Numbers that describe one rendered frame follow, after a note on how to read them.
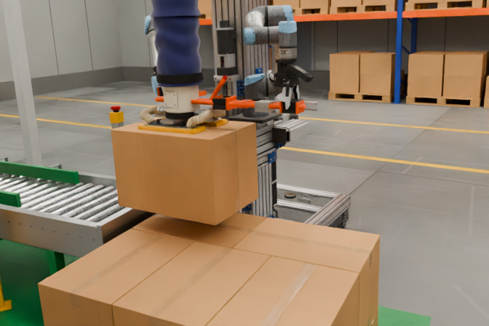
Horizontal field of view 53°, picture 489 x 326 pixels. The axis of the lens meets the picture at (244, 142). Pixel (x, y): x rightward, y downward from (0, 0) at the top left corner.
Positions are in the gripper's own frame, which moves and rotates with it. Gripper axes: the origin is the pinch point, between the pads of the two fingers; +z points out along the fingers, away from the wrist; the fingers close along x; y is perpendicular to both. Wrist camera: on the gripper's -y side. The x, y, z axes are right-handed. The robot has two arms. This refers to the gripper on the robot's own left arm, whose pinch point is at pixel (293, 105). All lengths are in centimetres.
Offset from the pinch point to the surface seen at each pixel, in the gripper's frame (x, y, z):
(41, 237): 35, 135, 73
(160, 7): 11, 60, -44
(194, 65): 2, 50, -17
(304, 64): -845, 372, 55
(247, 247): 9, 20, 66
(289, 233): -14, 9, 66
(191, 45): 4, 50, -26
